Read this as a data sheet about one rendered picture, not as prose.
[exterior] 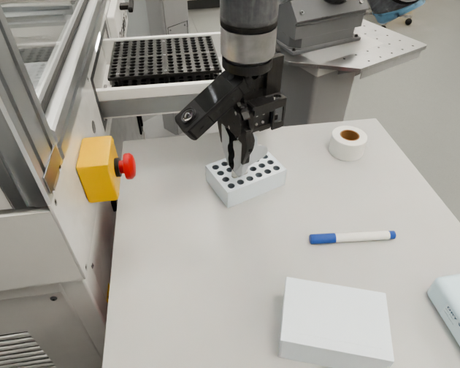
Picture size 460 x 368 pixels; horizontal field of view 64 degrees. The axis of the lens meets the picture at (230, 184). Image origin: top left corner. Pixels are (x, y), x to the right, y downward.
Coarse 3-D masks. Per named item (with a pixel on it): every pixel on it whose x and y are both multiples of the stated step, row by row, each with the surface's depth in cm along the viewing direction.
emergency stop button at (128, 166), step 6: (126, 156) 54; (132, 156) 55; (120, 162) 55; (126, 162) 54; (132, 162) 54; (120, 168) 54; (126, 168) 54; (132, 168) 54; (126, 174) 54; (132, 174) 54
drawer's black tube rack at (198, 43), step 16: (112, 48) 81; (128, 48) 81; (144, 48) 81; (160, 48) 82; (176, 48) 81; (192, 48) 81; (112, 64) 75; (128, 64) 75; (144, 64) 75; (160, 64) 75; (176, 64) 75; (192, 64) 75; (208, 64) 75; (112, 80) 76; (128, 80) 76; (144, 80) 77; (160, 80) 76; (176, 80) 76; (192, 80) 77
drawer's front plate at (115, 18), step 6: (114, 0) 96; (120, 0) 103; (114, 6) 93; (108, 12) 89; (114, 12) 89; (120, 12) 100; (126, 12) 114; (108, 18) 88; (114, 18) 88; (120, 18) 99; (126, 18) 112; (108, 24) 89; (114, 24) 89; (120, 24) 98; (126, 24) 111; (114, 30) 90; (120, 30) 97; (126, 30) 109; (114, 36) 91; (120, 36) 96
